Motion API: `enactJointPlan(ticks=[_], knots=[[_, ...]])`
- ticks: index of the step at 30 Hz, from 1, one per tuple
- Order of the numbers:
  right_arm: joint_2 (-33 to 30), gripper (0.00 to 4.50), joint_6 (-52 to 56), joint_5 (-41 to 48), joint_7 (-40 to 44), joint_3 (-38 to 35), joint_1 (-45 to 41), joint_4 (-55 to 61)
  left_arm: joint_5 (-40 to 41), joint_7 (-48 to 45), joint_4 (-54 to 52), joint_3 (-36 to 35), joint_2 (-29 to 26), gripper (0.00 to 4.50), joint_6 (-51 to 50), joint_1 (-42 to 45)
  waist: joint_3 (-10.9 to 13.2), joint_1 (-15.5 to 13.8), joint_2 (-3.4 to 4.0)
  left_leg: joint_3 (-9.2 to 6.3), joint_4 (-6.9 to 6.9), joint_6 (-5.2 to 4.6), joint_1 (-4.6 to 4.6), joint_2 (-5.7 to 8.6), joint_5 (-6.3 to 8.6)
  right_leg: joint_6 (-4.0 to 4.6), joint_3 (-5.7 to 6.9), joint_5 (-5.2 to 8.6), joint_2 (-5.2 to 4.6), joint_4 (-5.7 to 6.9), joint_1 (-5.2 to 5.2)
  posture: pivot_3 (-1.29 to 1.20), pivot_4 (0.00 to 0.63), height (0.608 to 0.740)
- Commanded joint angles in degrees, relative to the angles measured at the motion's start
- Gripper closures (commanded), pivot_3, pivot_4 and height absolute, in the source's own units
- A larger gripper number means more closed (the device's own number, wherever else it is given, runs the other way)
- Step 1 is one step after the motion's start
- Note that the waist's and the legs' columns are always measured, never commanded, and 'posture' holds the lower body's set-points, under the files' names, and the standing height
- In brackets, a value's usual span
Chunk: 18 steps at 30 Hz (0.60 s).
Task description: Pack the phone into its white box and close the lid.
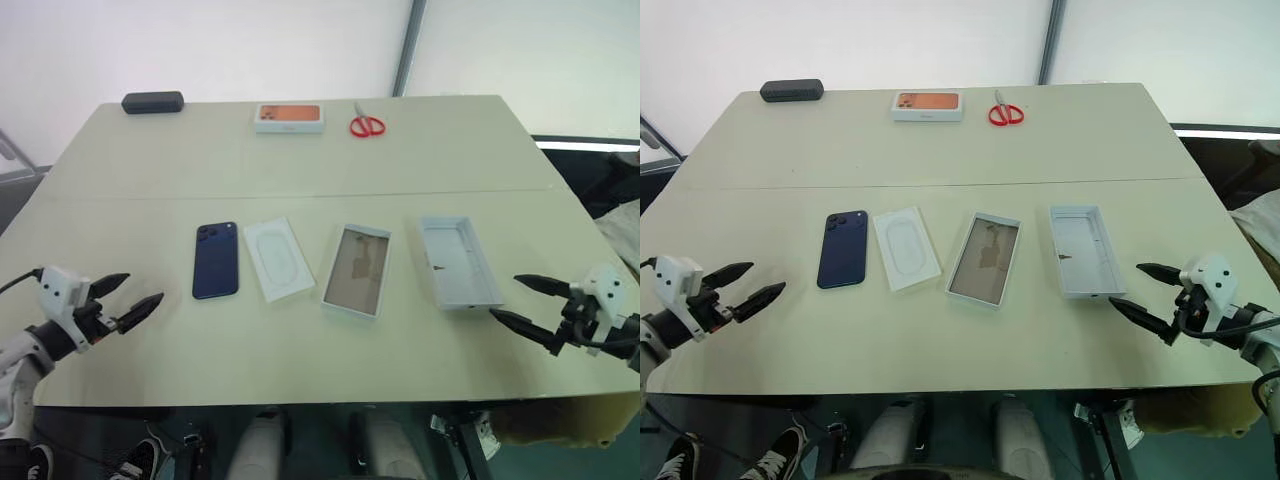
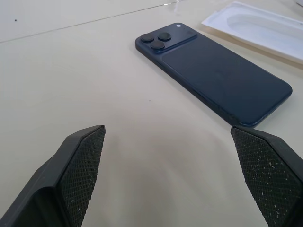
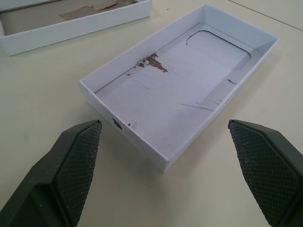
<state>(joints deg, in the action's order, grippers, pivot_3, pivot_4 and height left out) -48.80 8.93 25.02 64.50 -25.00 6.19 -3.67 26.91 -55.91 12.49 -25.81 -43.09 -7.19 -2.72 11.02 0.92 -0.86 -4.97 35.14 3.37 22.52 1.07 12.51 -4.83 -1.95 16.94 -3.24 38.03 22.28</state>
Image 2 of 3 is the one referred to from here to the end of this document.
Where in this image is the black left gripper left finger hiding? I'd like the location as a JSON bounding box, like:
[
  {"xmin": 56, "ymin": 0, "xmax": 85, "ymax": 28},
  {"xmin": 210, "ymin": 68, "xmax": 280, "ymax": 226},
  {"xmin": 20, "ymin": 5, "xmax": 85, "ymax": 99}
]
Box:
[{"xmin": 0, "ymin": 124, "xmax": 106, "ymax": 227}]

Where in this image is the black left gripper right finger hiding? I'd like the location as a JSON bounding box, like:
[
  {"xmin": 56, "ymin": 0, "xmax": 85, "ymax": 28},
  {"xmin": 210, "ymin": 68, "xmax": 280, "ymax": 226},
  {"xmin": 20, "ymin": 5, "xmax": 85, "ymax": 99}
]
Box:
[{"xmin": 230, "ymin": 124, "xmax": 303, "ymax": 227}]

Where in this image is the dark blue smartphone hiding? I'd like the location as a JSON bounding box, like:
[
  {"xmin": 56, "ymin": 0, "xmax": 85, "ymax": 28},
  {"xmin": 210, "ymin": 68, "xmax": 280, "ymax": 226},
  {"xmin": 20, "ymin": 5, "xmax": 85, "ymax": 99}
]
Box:
[{"xmin": 134, "ymin": 22, "xmax": 293, "ymax": 126}]

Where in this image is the white phone box base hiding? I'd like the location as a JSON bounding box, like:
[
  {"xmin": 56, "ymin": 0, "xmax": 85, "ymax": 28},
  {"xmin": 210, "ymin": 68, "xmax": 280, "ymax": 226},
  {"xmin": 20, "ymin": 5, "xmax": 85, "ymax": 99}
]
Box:
[{"xmin": 200, "ymin": 0, "xmax": 303, "ymax": 65}]

